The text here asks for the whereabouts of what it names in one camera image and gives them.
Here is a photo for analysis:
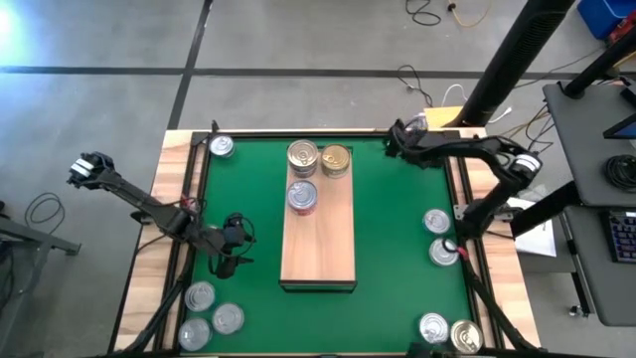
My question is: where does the black corrugated column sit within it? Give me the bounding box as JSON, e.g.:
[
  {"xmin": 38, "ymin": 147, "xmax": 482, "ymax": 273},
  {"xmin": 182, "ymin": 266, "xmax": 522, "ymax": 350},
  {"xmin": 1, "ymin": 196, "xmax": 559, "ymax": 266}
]
[{"xmin": 455, "ymin": 0, "xmax": 577, "ymax": 128}]

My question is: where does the tablet with blue screen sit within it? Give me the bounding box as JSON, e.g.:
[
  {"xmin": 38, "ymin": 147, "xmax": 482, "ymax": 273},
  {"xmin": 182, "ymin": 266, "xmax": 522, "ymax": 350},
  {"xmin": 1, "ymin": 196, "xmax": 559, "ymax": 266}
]
[{"xmin": 602, "ymin": 111, "xmax": 636, "ymax": 141}]

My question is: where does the red box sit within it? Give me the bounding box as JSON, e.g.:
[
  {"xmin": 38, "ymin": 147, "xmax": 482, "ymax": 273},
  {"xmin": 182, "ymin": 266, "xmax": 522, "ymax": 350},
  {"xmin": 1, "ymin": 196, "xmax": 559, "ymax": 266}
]
[{"xmin": 608, "ymin": 19, "xmax": 636, "ymax": 45}]

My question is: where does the floor cable bundle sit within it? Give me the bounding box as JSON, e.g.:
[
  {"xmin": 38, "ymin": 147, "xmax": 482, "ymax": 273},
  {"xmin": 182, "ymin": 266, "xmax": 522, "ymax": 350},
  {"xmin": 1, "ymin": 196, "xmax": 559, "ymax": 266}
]
[{"xmin": 495, "ymin": 101, "xmax": 557, "ymax": 165}]

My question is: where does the green seafood can gold lid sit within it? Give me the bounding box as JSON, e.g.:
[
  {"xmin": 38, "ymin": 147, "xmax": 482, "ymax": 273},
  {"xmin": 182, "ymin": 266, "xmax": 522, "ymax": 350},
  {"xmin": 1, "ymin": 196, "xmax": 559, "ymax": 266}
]
[{"xmin": 319, "ymin": 143, "xmax": 352, "ymax": 179}]

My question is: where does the white paper sheet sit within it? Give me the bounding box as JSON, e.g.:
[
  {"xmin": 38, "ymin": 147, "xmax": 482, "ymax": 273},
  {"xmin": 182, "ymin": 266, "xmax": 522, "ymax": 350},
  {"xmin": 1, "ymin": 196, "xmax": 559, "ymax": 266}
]
[{"xmin": 501, "ymin": 196, "xmax": 557, "ymax": 259}]

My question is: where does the red seafood can silver lid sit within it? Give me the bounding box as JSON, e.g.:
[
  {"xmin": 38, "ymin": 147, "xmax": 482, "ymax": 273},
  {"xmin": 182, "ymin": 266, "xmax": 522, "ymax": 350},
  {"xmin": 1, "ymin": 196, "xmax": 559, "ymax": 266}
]
[{"xmin": 286, "ymin": 179, "xmax": 319, "ymax": 217}]

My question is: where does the green table mat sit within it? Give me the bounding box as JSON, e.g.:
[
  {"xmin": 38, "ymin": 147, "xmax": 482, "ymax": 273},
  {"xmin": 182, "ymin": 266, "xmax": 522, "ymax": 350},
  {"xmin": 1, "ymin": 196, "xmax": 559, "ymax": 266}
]
[{"xmin": 191, "ymin": 136, "xmax": 473, "ymax": 355}]

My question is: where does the cardboard box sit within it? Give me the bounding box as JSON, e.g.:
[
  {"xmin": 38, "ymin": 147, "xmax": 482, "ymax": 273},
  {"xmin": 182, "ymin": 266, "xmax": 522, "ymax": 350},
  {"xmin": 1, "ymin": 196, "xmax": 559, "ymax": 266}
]
[{"xmin": 421, "ymin": 104, "xmax": 464, "ymax": 128}]

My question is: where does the white floor cable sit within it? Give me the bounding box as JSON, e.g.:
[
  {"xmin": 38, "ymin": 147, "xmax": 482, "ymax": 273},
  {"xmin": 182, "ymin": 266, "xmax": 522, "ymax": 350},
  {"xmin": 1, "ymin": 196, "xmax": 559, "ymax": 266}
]
[{"xmin": 439, "ymin": 83, "xmax": 513, "ymax": 124}]

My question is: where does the wooden shelf black metal frame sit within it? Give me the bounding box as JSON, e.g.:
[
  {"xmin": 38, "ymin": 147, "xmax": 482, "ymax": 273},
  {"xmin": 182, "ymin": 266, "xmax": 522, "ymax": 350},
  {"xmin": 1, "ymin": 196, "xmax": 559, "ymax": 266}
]
[{"xmin": 278, "ymin": 143, "xmax": 358, "ymax": 293}]

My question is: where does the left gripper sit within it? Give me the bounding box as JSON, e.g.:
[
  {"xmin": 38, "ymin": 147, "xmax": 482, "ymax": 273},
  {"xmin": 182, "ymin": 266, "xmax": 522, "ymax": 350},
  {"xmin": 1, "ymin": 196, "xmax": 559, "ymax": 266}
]
[{"xmin": 206, "ymin": 212, "xmax": 258, "ymax": 280}]

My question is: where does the blue plastic bin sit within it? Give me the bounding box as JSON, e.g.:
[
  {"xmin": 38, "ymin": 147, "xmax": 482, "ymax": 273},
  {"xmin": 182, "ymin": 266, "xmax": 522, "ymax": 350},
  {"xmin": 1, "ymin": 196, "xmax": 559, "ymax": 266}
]
[{"xmin": 575, "ymin": 0, "xmax": 636, "ymax": 41}]

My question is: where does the black desk pole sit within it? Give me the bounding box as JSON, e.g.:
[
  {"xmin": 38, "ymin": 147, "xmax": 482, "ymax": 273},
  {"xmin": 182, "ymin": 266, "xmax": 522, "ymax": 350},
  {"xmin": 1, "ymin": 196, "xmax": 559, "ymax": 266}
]
[{"xmin": 562, "ymin": 27, "xmax": 636, "ymax": 99}]

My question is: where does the blue seafood can silver lid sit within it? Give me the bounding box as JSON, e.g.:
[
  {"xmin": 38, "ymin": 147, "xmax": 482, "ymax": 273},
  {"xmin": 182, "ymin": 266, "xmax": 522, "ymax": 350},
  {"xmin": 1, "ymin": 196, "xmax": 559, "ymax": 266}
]
[{"xmin": 421, "ymin": 208, "xmax": 452, "ymax": 236}]

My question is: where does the yellow floor cable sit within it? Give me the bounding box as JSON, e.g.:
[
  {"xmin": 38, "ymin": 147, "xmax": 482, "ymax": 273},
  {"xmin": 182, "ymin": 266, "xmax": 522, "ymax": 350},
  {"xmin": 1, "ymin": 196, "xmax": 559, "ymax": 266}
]
[{"xmin": 445, "ymin": 0, "xmax": 494, "ymax": 29}]

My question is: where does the grey desk top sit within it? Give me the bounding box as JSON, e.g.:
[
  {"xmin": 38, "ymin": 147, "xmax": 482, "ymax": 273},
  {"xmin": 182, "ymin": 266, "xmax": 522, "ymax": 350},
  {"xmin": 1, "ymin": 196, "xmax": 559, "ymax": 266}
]
[
  {"xmin": 560, "ymin": 203, "xmax": 636, "ymax": 328},
  {"xmin": 541, "ymin": 79, "xmax": 636, "ymax": 208}
]

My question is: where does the grey metal stand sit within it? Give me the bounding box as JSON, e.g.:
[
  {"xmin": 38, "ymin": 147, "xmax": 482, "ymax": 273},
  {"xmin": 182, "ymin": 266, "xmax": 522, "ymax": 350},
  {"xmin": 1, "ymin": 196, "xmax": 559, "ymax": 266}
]
[{"xmin": 0, "ymin": 201, "xmax": 82, "ymax": 349}]

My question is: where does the black cable sleeve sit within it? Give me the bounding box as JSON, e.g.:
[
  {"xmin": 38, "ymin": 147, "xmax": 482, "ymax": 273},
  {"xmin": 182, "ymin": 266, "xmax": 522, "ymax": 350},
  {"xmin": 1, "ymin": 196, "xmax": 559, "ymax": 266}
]
[
  {"xmin": 459, "ymin": 246, "xmax": 531, "ymax": 355},
  {"xmin": 121, "ymin": 248, "xmax": 193, "ymax": 355}
]

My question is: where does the black floor cable loop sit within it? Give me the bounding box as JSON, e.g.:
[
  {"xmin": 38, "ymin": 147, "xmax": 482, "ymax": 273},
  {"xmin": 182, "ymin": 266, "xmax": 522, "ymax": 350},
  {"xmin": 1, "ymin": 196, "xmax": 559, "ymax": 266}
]
[{"xmin": 23, "ymin": 191, "xmax": 67, "ymax": 231}]

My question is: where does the black keyboard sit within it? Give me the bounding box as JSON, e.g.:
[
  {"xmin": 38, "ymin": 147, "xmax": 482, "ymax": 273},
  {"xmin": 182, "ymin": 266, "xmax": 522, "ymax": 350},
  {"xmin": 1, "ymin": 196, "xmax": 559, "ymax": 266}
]
[{"xmin": 602, "ymin": 208, "xmax": 636, "ymax": 265}]

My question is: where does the black desk leg bar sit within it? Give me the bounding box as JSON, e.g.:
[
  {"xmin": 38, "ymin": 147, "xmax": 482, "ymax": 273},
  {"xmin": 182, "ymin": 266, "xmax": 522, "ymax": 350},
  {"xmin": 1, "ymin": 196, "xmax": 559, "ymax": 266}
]
[{"xmin": 509, "ymin": 179, "xmax": 582, "ymax": 239}]

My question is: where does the coiled black cable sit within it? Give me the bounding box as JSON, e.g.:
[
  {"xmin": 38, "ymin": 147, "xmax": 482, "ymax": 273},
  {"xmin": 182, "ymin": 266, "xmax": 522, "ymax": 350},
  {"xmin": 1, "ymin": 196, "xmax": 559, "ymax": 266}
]
[{"xmin": 602, "ymin": 153, "xmax": 636, "ymax": 194}]

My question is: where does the teal seafood can silver lid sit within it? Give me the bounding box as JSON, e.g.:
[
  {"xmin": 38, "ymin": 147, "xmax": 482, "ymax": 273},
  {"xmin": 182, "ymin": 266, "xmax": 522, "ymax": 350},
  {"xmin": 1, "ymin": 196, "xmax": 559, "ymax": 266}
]
[{"xmin": 208, "ymin": 133, "xmax": 236, "ymax": 159}]

